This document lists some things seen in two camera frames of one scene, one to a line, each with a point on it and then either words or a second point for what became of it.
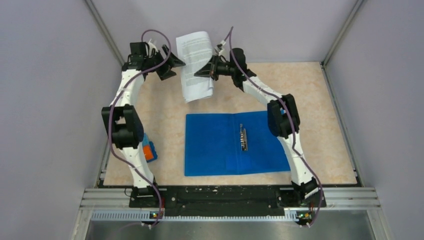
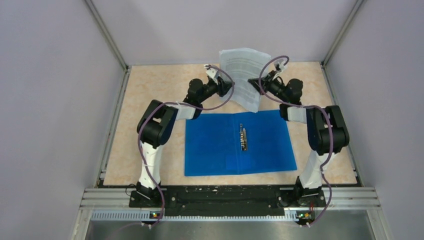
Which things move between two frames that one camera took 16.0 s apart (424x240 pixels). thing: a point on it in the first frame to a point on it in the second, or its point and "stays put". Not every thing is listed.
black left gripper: x=165 y=72 to x=223 y=86
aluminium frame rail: x=364 y=198 stays put
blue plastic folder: x=232 y=143 stays put
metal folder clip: x=243 y=139 stays put
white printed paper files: x=196 y=50 to x=240 y=64
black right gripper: x=211 y=67 to x=267 y=81
